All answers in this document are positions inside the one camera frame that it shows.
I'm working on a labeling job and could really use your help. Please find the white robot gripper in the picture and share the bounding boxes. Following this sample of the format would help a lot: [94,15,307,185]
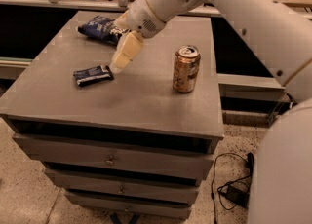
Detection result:
[109,0,166,73]

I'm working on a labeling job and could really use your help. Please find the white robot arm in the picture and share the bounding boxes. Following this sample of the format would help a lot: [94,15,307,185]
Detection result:
[110,0,312,224]

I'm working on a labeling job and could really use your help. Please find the blue rxbar blueberry bar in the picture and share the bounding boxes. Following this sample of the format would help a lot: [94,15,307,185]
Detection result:
[73,65,114,87]

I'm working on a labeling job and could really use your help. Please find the dark blue chip bag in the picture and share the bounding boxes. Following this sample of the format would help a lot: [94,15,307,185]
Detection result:
[78,16,129,45]

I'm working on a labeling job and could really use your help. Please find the gold soda can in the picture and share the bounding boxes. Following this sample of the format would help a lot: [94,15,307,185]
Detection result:
[173,45,201,93]

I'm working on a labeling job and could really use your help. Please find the grey drawer cabinet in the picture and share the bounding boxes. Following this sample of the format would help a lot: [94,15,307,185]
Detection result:
[1,11,223,209]

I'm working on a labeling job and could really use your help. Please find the top grey drawer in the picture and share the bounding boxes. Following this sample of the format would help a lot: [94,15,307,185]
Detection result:
[13,133,213,180]

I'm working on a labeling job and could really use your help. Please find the grey drawer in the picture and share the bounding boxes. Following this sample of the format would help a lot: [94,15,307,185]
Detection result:
[13,133,213,180]
[65,191,191,219]
[45,168,199,205]

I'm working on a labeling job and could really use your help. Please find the middle grey drawer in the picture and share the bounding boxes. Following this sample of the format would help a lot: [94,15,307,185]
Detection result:
[45,168,199,205]

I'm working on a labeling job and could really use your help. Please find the bottom grey drawer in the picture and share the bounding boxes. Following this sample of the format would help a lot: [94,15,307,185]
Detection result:
[65,191,191,219]

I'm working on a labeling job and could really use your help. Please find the black metal floor bar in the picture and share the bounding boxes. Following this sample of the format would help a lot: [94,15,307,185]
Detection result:
[247,153,254,175]

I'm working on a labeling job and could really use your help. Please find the black power adapter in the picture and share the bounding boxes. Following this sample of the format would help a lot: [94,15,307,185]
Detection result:
[225,186,249,207]

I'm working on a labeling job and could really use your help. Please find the black power cable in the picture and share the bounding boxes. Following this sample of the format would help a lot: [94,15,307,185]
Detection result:
[210,152,255,224]

